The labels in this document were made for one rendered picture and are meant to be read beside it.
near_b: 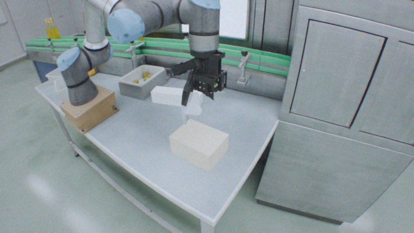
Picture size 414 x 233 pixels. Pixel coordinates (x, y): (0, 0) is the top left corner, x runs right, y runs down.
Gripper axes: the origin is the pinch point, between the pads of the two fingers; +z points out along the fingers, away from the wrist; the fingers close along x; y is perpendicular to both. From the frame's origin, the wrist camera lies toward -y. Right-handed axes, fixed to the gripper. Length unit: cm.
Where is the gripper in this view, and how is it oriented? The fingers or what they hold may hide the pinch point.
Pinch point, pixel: (197, 110)
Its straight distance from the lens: 63.2
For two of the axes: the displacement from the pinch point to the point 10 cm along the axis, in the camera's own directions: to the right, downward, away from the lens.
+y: 8.4, 3.3, -4.3
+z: -0.1, 8.0, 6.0
